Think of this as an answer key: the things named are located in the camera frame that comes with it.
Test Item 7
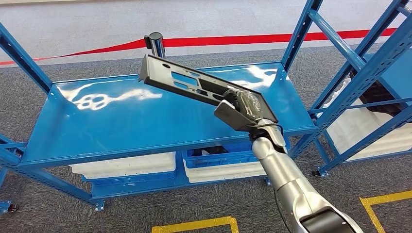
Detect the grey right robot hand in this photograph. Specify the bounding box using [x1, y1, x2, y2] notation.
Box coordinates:
[223, 89, 268, 120]

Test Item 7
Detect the black plastic panel part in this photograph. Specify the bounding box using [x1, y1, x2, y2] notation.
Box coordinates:
[138, 54, 279, 124]

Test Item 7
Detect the small black plastic part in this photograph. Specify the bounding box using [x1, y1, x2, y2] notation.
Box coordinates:
[201, 146, 230, 155]

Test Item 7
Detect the black moulded plastic part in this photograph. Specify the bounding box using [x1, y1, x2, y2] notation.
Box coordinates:
[349, 69, 412, 118]

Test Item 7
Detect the blue metal shelf rack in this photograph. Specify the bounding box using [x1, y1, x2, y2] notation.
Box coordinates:
[0, 0, 412, 213]
[0, 167, 20, 215]
[309, 0, 412, 178]

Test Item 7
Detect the red barrier belt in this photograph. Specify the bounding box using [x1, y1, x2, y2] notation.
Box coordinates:
[0, 28, 398, 67]

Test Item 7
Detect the large white plastic crate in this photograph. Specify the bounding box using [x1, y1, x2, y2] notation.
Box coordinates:
[317, 79, 412, 162]

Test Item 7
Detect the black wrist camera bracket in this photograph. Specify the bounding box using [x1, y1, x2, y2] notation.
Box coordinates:
[214, 100, 284, 133]

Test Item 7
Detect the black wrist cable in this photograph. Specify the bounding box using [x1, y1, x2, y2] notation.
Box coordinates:
[249, 121, 286, 152]

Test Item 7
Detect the chrome stanchion post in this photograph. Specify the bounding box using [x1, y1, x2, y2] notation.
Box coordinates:
[144, 32, 166, 60]

